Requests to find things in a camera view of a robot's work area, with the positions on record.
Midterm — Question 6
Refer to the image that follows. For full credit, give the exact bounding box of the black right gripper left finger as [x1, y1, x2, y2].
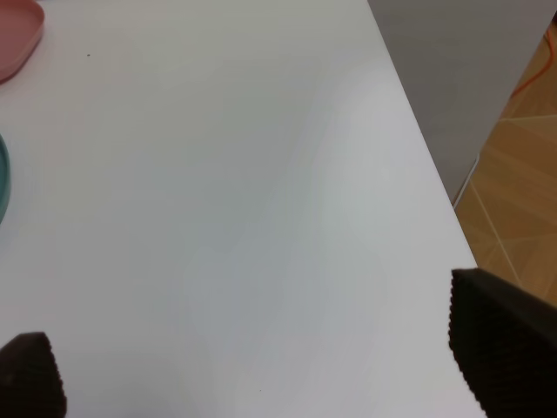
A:
[1, 332, 67, 417]

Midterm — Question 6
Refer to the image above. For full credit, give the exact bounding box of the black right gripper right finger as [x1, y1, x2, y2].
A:
[448, 268, 556, 417]

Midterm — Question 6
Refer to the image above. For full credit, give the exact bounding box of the large green round plate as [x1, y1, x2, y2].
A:
[0, 136, 11, 222]

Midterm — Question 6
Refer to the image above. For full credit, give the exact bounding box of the pink square plate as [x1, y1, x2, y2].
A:
[0, 0, 45, 83]

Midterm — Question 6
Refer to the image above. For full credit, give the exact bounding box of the orange cable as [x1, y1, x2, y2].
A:
[509, 26, 557, 100]

